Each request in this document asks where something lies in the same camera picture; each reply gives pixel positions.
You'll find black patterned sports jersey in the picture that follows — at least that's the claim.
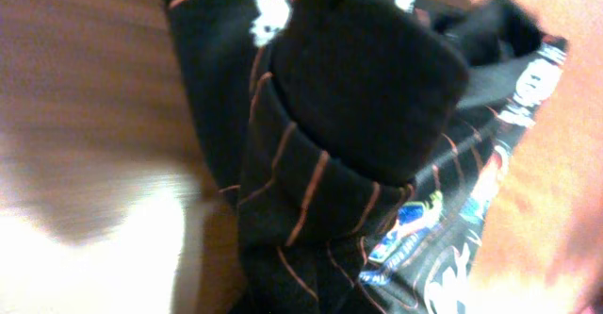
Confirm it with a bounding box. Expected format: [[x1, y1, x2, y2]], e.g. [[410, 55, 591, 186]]
[[164, 0, 567, 314]]

